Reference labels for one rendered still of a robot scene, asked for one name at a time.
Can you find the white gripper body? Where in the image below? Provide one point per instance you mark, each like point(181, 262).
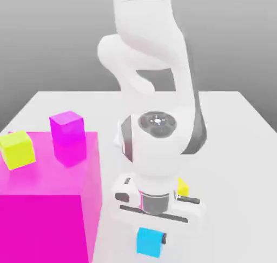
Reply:
point(179, 226)

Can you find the small magenta cube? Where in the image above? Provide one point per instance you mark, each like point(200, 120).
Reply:
point(68, 137)

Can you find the large magenta box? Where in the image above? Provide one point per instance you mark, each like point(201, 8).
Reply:
point(43, 213)

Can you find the small yellow cube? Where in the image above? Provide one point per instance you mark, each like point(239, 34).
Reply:
point(182, 187)
point(18, 150)

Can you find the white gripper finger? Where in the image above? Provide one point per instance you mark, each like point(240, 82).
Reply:
point(163, 238)

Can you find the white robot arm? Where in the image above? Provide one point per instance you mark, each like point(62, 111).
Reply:
point(149, 40)

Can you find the small cyan cube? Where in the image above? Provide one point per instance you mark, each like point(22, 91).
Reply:
point(149, 242)

